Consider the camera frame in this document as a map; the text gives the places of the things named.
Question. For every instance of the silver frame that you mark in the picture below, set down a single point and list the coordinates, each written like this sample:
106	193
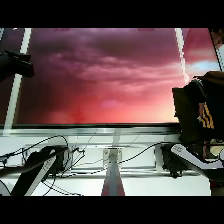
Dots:
133	180

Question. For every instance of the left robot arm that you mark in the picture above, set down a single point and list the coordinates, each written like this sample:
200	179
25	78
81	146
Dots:
31	170

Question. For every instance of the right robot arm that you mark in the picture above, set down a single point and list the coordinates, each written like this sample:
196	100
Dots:
186	156

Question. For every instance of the black garment with yellow stripes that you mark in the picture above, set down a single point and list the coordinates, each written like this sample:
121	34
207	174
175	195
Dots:
213	100

